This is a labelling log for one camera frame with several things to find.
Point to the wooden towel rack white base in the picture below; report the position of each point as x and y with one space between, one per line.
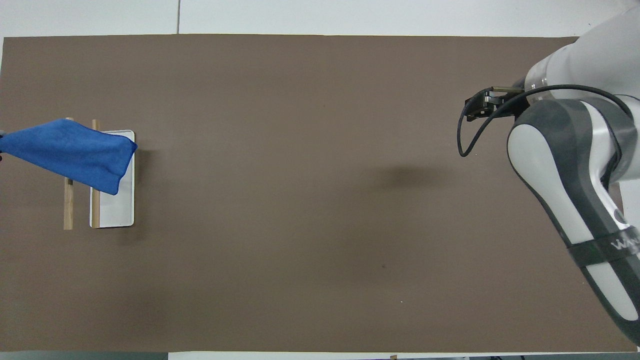
117 210

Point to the blue towel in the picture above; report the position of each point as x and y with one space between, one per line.
65 147

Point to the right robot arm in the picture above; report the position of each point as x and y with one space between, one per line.
545 165

